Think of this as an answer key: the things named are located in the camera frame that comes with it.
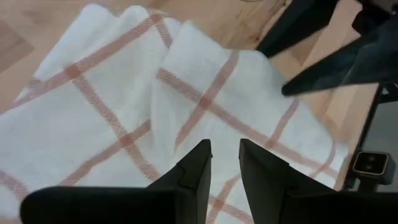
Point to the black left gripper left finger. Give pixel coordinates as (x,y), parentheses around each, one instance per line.
(124,205)

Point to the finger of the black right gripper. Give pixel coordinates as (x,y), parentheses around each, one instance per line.
(295,25)
(357,62)

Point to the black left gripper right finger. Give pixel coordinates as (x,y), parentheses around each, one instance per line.
(311,207)

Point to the white towel with brown checks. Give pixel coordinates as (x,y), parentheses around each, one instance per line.
(109,109)

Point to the grey table-level camera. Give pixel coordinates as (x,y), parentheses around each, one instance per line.
(373,163)

